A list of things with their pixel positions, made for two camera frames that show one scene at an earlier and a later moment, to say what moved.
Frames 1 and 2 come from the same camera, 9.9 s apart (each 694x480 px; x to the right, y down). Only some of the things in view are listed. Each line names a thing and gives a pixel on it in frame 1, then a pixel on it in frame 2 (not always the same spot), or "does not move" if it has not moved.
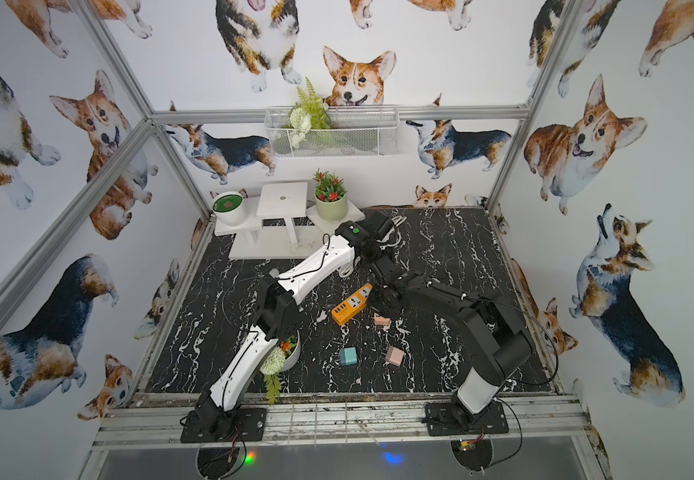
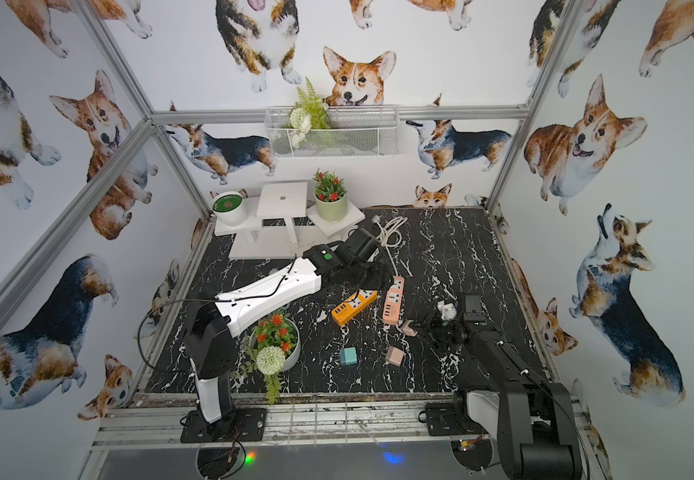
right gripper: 375,294 -> 432,322
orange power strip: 352,306 does not move
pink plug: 394,355 does not move
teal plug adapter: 348,356 does not move
